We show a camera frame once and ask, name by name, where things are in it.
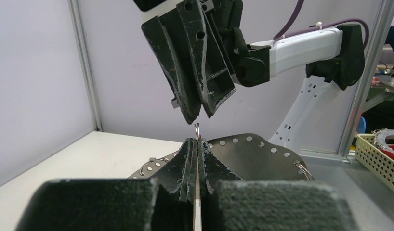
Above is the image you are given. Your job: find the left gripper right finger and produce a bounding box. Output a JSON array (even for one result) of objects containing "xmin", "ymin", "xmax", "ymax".
[{"xmin": 197, "ymin": 138, "xmax": 242, "ymax": 231}]

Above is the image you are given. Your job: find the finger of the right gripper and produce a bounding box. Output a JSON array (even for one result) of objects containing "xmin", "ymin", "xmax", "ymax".
[
  {"xmin": 176, "ymin": 0, "xmax": 236, "ymax": 117},
  {"xmin": 141, "ymin": 16, "xmax": 201, "ymax": 125}
]

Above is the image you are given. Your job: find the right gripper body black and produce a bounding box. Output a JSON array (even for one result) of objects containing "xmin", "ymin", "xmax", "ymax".
[{"xmin": 201, "ymin": 0, "xmax": 245, "ymax": 54}]

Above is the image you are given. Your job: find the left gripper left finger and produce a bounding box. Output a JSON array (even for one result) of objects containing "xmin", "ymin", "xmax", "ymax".
[{"xmin": 151, "ymin": 138, "xmax": 197, "ymax": 231}]

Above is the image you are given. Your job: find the keyring with keys bunch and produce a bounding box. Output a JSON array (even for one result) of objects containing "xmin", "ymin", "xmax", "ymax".
[{"xmin": 127, "ymin": 122, "xmax": 315, "ymax": 182}]

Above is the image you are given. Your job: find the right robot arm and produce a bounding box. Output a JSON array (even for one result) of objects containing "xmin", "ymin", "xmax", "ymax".
[{"xmin": 135, "ymin": 0, "xmax": 369, "ymax": 153}]

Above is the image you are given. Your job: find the beige perforated basket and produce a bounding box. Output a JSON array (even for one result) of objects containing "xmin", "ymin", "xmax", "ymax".
[{"xmin": 355, "ymin": 134, "xmax": 394, "ymax": 192}]

